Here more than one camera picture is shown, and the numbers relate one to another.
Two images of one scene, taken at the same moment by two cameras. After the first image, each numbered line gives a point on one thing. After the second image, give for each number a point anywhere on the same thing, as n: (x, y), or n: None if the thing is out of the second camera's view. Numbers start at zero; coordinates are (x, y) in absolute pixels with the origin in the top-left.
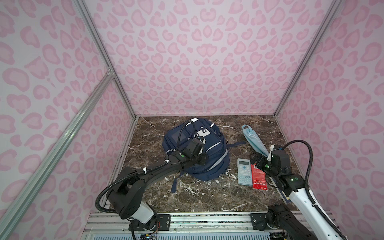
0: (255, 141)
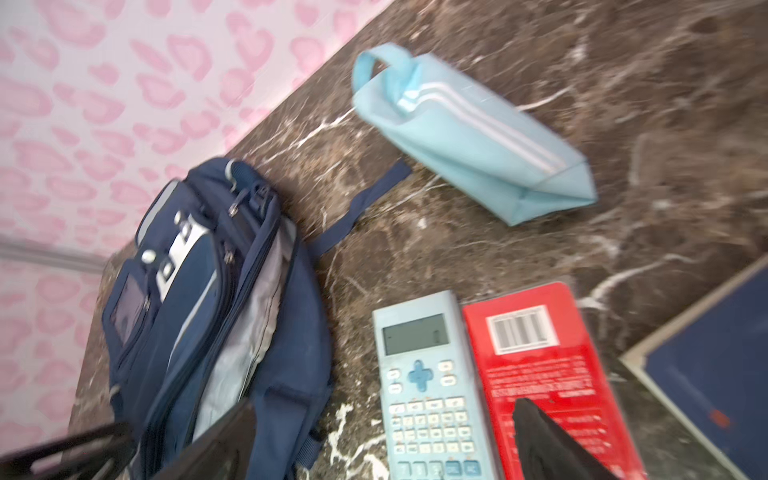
0: (472, 131)
